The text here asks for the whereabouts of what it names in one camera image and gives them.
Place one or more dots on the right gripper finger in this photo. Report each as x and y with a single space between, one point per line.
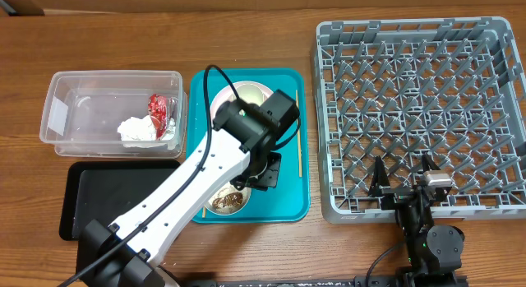
428 164
379 178

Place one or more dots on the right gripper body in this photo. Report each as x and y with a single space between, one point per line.
395 196

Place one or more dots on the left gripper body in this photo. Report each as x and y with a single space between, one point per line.
269 176

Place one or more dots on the grey bowl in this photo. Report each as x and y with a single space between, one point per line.
209 207

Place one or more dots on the red snack wrapper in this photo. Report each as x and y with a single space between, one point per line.
158 107

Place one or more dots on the white napkin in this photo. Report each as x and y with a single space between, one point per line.
141 133

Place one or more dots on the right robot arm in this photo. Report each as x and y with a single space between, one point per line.
434 251

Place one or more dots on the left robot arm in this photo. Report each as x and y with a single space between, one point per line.
129 251

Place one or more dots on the grey dishwasher rack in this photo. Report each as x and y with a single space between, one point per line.
450 88

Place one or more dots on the teal serving tray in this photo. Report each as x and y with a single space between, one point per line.
290 200

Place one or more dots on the rice and food scraps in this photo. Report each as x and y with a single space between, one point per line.
228 198

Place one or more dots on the right wooden chopstick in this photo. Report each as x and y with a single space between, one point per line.
299 138

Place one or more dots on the cream paper cup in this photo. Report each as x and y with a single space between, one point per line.
251 94

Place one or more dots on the pink plate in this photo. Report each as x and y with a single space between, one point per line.
226 94

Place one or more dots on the black plastic tray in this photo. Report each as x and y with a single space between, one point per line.
104 190

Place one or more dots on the clear plastic bin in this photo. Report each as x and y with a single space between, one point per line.
83 110

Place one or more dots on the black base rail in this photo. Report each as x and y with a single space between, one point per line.
357 281

